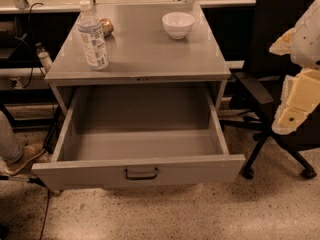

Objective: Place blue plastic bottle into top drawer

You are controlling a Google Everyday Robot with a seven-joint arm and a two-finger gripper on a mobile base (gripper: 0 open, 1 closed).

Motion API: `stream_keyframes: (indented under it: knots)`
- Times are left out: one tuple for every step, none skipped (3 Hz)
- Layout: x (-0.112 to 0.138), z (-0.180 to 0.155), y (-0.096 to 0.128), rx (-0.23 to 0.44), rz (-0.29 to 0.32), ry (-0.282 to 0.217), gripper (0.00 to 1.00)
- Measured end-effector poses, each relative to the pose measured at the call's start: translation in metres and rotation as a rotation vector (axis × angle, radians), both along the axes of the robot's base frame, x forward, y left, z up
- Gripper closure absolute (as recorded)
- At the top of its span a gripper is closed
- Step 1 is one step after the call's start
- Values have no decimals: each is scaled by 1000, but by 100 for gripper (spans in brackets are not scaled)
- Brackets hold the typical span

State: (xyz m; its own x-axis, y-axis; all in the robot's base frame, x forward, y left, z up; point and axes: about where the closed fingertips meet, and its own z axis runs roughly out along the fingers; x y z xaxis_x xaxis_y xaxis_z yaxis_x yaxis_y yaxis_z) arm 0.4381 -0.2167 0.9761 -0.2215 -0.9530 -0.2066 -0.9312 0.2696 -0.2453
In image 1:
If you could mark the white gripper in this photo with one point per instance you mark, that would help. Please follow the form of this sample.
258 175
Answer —
307 42

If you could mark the clear plastic water bottle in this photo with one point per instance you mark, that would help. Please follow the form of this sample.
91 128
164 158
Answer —
92 37

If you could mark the open grey top drawer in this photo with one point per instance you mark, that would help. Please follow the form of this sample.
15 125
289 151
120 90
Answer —
108 129

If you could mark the small bottle on shelf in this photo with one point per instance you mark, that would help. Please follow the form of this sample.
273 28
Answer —
44 57

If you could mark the black office chair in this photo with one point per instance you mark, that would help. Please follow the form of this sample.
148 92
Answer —
259 84

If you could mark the white ceramic bowl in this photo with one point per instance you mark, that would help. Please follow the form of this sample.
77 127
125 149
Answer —
177 24

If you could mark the grey metal cabinet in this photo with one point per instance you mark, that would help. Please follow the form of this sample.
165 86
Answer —
140 51

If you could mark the crushed golden can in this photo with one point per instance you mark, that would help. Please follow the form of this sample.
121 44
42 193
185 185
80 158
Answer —
107 26

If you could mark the tan shoe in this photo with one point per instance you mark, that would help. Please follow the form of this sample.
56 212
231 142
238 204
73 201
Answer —
17 162

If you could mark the person's grey trouser leg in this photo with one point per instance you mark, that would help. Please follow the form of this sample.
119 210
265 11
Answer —
10 147

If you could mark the black drawer handle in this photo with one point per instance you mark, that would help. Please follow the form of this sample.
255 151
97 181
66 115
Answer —
141 175

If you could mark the wall power outlet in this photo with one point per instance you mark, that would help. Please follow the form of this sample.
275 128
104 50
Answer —
15 82

